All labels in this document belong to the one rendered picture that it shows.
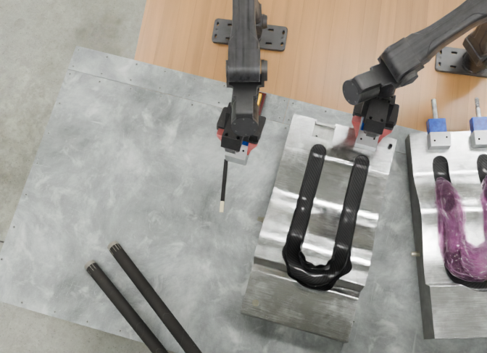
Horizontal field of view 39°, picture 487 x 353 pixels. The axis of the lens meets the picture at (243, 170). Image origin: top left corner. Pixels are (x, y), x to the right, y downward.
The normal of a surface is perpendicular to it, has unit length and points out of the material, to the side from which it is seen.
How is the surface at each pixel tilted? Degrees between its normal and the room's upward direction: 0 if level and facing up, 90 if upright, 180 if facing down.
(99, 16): 0
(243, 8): 15
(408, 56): 25
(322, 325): 0
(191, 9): 0
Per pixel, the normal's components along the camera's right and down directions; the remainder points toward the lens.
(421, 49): -0.40, -0.04
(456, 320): -0.04, -0.25
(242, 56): -0.04, 0.00
